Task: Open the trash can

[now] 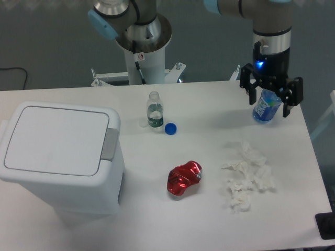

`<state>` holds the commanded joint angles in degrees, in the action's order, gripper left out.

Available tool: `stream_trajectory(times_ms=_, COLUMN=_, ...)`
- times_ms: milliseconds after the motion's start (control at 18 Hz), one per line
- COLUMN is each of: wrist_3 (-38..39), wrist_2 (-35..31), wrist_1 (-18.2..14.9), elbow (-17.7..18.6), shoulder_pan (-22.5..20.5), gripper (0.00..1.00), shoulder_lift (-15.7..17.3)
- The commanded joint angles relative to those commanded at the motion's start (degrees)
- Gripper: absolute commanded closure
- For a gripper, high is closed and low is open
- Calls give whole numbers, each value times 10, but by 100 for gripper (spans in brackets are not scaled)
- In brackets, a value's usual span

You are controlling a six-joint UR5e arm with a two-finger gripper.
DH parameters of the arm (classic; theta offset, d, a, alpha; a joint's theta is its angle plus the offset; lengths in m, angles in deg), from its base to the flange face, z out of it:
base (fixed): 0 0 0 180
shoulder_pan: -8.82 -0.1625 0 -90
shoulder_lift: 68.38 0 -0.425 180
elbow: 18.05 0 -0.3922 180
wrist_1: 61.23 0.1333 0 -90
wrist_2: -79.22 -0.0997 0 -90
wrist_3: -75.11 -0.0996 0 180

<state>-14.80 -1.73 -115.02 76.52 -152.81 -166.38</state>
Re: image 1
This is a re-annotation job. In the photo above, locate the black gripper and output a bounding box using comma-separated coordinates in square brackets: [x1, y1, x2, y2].
[239, 41, 304, 118]

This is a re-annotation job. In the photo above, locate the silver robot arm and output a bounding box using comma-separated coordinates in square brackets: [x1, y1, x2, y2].
[88, 1, 304, 117]

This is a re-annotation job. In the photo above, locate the crushed red soda can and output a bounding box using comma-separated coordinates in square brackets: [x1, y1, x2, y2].
[166, 161, 203, 201]

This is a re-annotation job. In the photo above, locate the white trash can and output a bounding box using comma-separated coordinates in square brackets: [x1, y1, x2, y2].
[1, 101, 125, 214]

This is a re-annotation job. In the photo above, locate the blue plastic bottle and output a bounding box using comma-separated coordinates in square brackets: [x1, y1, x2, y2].
[252, 89, 282, 124]

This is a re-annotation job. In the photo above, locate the crumpled white tissue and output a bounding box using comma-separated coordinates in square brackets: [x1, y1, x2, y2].
[221, 141, 276, 213]

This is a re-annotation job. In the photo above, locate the blue bottle cap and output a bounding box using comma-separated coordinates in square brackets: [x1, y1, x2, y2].
[164, 122, 177, 135]

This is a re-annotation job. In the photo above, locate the clear plastic bottle green label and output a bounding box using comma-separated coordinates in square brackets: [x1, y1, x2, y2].
[147, 91, 164, 132]

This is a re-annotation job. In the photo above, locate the white bottle cap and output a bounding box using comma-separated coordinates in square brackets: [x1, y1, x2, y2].
[139, 120, 148, 128]

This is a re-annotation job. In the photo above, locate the black device at table edge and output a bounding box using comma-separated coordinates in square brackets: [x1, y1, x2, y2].
[315, 212, 334, 240]

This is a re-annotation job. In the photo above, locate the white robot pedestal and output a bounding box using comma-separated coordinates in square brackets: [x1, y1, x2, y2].
[91, 48, 186, 87]

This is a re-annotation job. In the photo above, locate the black cable on floor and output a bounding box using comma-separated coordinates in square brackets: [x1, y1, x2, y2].
[0, 67, 28, 91]

